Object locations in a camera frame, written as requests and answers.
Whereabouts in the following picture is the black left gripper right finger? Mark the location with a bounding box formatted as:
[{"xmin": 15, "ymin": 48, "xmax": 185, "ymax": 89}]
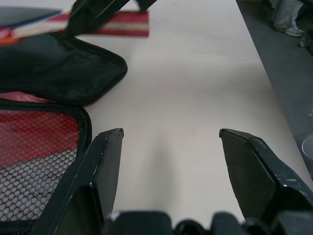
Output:
[{"xmin": 219, "ymin": 128, "xmax": 313, "ymax": 222}]

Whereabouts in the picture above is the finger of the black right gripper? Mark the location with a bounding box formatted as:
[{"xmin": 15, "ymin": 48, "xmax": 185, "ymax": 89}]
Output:
[
  {"xmin": 135, "ymin": 0, "xmax": 157, "ymax": 12},
  {"xmin": 66, "ymin": 0, "xmax": 131, "ymax": 35}
]

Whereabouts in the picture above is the black paddle case, red mesh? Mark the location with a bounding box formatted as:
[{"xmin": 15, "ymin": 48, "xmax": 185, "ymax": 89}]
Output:
[{"xmin": 0, "ymin": 32, "xmax": 129, "ymax": 235}]

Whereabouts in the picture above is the dark bundle on floor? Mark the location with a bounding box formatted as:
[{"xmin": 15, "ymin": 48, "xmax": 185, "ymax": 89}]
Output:
[{"xmin": 296, "ymin": 29, "xmax": 313, "ymax": 56}]

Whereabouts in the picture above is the person in grey trousers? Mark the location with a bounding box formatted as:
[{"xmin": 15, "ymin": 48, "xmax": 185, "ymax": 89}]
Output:
[{"xmin": 268, "ymin": 0, "xmax": 305, "ymax": 37}]

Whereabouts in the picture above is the white sneaker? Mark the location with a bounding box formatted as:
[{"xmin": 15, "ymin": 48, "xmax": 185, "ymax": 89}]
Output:
[{"xmin": 275, "ymin": 25, "xmax": 305, "ymax": 38}]

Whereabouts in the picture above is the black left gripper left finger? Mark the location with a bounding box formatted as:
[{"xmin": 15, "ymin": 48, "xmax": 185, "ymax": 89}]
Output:
[{"xmin": 31, "ymin": 127, "xmax": 125, "ymax": 235}]

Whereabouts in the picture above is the pale grey round object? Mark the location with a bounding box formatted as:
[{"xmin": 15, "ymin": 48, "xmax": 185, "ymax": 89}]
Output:
[{"xmin": 301, "ymin": 135, "xmax": 313, "ymax": 160}]

